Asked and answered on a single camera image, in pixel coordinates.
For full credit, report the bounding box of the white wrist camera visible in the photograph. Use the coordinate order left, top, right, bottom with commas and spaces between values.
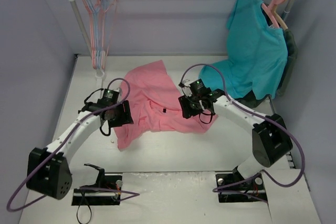
112, 87, 123, 97
179, 79, 192, 97

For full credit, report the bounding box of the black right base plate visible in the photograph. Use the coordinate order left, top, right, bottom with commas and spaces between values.
215, 173, 268, 204

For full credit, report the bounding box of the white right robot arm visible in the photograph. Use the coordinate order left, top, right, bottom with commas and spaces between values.
178, 79, 293, 188

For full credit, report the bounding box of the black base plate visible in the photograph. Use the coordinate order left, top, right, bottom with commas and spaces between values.
215, 173, 268, 204
71, 174, 122, 206

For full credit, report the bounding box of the pink wire hanger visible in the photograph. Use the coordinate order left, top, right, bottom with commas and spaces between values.
102, 0, 118, 70
82, 0, 100, 70

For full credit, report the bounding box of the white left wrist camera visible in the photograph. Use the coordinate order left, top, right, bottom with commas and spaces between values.
112, 87, 123, 97

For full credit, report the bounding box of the thick pink hanger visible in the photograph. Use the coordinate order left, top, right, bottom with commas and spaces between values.
261, 0, 288, 30

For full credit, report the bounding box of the pink t shirt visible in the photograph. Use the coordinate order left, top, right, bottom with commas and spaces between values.
114, 60, 218, 150

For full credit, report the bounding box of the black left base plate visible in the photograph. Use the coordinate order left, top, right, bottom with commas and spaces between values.
71, 174, 122, 206

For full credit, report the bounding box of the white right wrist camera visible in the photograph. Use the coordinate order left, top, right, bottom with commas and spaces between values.
179, 79, 192, 97

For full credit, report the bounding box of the thick beige hanger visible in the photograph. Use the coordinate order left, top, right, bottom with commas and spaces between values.
271, 0, 288, 30

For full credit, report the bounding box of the teal t shirt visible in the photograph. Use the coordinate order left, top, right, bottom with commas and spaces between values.
199, 0, 288, 100

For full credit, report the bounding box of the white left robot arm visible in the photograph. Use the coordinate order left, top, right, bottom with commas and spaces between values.
26, 88, 133, 200

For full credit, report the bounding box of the dark green garment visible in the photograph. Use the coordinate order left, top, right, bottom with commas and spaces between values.
237, 29, 298, 109

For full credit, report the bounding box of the blue wire hanger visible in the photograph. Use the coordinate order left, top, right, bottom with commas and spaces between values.
92, 0, 108, 70

